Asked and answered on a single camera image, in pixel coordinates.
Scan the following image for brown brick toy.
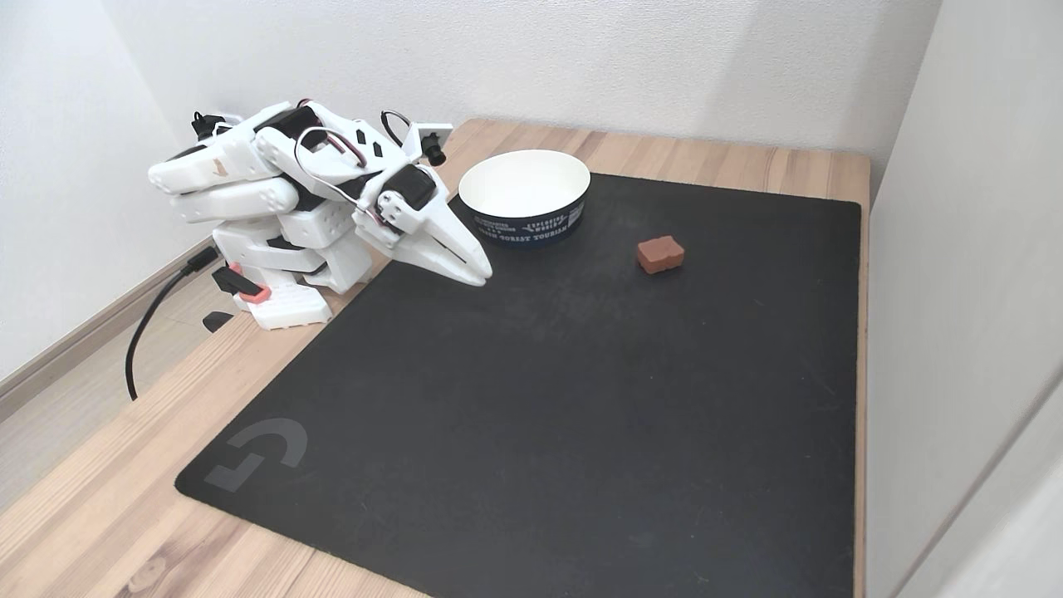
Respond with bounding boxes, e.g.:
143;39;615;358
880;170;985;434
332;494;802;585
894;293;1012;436
637;235;686;275

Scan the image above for white paper bowl navy band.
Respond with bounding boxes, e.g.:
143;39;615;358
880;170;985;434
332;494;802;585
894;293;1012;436
458;149;591;248

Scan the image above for black orange table clamp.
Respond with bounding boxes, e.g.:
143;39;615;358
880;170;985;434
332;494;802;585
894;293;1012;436
202;262;272;333

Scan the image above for black mouse mat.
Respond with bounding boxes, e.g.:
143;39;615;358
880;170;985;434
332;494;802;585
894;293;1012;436
174;173;863;598

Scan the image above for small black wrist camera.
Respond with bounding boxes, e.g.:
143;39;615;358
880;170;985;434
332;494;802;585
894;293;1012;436
413;122;455;167

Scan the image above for black camera cable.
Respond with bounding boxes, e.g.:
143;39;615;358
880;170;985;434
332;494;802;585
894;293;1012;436
380;110;414;149

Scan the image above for thick black power cable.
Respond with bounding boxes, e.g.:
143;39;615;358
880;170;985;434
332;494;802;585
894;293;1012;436
125;245;222;401

